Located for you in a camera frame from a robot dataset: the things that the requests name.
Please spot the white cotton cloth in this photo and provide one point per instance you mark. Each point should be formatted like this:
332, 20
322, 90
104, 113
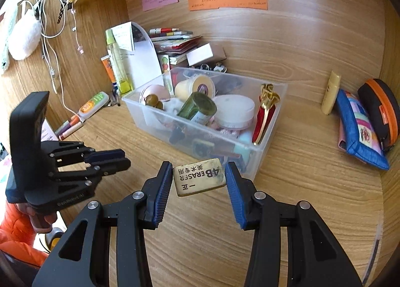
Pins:
173, 106

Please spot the blue patchwork pouch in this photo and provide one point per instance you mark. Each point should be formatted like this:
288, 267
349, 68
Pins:
361, 139

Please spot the left hand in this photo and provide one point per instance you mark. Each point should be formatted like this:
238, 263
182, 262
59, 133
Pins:
26, 209

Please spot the white fluffy hanging item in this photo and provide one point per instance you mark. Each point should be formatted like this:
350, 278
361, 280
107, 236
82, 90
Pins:
25, 36

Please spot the black orange zip case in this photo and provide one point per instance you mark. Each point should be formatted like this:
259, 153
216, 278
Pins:
383, 110

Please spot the metal nail clipper keys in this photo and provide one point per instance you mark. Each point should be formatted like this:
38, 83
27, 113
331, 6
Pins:
214, 67

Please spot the yellow spray bottle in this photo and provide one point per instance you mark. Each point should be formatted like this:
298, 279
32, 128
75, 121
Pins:
122, 80

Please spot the white paper file holder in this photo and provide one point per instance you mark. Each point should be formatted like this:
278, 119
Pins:
138, 53

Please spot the orange label sanitizer bottle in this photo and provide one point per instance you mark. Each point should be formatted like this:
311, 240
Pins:
93, 105

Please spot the orange sunscreen tube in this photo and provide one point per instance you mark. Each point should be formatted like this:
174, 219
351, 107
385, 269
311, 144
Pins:
106, 61

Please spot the white round jar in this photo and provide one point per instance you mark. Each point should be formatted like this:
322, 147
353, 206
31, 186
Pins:
234, 112

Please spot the clear plastic storage bin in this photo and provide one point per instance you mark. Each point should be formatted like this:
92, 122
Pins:
206, 141

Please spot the beige 4B eraser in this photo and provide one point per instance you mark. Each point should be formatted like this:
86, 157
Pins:
198, 177

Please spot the small white cardboard box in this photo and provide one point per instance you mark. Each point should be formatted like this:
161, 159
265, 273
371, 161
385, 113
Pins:
207, 53

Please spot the cream yellow jar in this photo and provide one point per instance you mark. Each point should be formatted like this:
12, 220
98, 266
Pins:
198, 83

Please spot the brown bead tassel charm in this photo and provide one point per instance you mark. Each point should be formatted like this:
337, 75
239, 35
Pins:
153, 101

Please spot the green glass pump bottle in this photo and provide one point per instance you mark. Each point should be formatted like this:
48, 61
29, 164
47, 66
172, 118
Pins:
198, 108

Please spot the teal plastic bottle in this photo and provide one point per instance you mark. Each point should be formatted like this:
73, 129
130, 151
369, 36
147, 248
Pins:
243, 149

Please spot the orange jacket sleeve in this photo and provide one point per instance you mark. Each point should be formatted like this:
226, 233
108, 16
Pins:
18, 236

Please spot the stack of books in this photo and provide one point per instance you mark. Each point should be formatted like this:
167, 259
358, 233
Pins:
172, 46

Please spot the pink round case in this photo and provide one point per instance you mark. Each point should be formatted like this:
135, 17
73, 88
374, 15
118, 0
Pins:
154, 89

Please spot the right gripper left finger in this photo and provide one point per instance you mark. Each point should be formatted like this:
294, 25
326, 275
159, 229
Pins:
81, 257

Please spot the orange marker pen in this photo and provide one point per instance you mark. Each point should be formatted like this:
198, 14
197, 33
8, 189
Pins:
67, 124

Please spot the white label paper sheet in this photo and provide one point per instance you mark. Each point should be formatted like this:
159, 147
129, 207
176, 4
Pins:
47, 133

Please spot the gold red ornament clip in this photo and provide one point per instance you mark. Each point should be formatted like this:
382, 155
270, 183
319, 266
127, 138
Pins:
268, 102

